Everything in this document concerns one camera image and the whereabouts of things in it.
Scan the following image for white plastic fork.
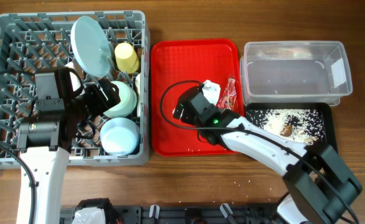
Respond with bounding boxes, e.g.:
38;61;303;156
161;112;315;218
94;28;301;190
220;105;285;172
135;73;142;118

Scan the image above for red snack wrapper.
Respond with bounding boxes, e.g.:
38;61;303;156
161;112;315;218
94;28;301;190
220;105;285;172
217;77;237;111

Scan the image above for light blue food bowl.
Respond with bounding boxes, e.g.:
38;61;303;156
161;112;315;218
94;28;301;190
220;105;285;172
100;118;140;156

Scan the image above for yellow plastic cup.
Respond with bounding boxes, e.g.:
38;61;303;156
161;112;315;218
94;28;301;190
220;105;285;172
115;42;140;73

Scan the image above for light blue plate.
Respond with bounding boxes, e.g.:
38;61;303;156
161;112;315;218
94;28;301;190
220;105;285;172
70;16;111;78

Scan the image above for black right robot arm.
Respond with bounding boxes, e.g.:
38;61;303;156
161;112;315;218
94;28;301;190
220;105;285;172
173;86;363;223

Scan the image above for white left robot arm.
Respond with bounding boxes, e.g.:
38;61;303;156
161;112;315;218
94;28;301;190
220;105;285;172
17;67;120;223

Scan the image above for grey dishwasher rack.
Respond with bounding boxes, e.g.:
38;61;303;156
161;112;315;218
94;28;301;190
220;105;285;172
0;11;151;169

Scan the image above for red plastic tray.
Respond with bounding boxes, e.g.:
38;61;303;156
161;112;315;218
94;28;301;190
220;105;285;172
149;39;244;157

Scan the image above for clear plastic bin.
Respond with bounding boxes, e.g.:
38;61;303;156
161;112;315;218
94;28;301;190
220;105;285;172
240;40;353;106

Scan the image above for spilled rice and scraps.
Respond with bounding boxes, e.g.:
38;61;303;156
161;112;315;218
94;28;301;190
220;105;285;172
246;109;326;145

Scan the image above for black tray bin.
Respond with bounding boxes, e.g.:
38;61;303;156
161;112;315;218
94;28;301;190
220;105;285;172
245;103;338;150

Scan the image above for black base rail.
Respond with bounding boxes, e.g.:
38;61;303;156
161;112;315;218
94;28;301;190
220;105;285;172
59;198;284;224

